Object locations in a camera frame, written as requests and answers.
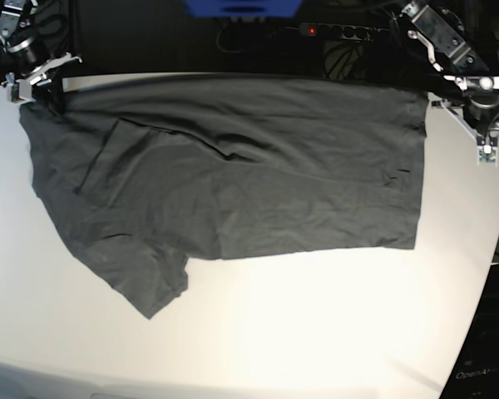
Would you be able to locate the black OpenArm base box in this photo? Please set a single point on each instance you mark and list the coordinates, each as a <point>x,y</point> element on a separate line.
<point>476,371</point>

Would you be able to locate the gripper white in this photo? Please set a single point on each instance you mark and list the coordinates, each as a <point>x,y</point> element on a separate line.
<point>479,118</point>
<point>38,78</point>

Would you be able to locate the grey T-shirt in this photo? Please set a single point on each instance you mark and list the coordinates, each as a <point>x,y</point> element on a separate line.
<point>141,176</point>

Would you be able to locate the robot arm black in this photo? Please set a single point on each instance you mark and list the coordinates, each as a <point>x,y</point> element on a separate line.
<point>452,56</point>
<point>18,21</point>

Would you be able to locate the blue box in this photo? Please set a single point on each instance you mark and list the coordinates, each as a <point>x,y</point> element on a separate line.
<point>243,8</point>

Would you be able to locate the black power strip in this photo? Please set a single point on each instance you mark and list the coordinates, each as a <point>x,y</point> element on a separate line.
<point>337,32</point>

